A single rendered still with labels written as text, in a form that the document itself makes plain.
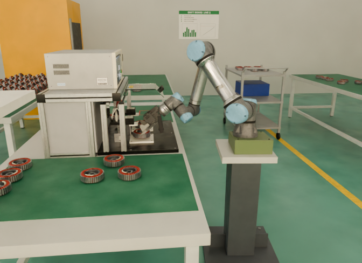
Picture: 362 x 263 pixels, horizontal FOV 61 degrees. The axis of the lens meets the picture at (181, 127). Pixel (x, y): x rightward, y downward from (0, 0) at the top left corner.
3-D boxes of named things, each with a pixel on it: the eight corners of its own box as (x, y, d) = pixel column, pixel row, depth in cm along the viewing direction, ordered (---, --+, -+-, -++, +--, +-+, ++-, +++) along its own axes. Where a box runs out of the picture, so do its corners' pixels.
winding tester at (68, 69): (123, 78, 222) (121, 48, 216) (117, 88, 180) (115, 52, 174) (67, 78, 218) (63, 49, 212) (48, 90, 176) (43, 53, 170)
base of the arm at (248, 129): (254, 132, 197) (255, 117, 195) (260, 138, 182) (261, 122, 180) (230, 132, 197) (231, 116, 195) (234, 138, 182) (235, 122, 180)
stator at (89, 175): (86, 173, 156) (86, 166, 155) (108, 174, 154) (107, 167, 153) (76, 182, 145) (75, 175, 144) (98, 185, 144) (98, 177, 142)
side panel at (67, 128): (96, 154, 179) (91, 100, 170) (95, 157, 177) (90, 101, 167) (46, 157, 177) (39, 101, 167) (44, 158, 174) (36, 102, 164)
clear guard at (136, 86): (162, 91, 234) (162, 83, 232) (164, 97, 211) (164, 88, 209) (118, 91, 231) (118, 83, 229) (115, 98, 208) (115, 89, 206)
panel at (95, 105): (110, 121, 240) (108, 82, 231) (97, 152, 177) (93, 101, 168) (109, 121, 240) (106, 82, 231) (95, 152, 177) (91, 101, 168)
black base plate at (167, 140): (171, 122, 244) (171, 119, 243) (178, 152, 183) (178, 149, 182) (110, 124, 239) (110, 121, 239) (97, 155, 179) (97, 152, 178)
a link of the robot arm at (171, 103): (183, 99, 189) (175, 89, 190) (170, 111, 190) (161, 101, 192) (186, 102, 197) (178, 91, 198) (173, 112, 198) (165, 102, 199)
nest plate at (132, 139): (153, 135, 207) (153, 133, 207) (153, 143, 193) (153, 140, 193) (130, 136, 206) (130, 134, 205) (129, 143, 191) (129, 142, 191)
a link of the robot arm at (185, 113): (198, 114, 196) (187, 101, 198) (190, 117, 186) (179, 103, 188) (190, 122, 200) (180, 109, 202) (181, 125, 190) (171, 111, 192)
